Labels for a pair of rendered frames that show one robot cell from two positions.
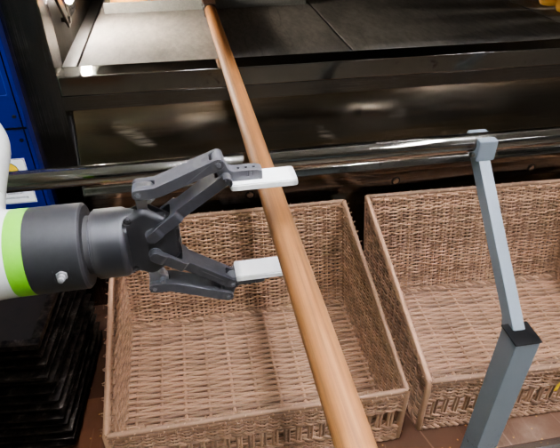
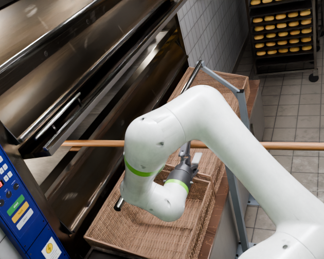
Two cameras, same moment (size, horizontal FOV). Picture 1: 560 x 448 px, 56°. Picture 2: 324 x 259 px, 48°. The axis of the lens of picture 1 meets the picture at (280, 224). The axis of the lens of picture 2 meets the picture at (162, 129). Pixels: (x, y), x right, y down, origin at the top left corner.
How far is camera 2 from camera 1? 1.18 m
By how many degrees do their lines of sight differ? 41
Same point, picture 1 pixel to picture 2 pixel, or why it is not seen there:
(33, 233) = (181, 178)
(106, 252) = (190, 171)
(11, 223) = (175, 181)
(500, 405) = not seen: hidden behind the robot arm
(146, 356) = not seen: outside the picture
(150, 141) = (75, 193)
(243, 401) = (177, 239)
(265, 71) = (91, 137)
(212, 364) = (154, 245)
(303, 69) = (99, 128)
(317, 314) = not seen: hidden behind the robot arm
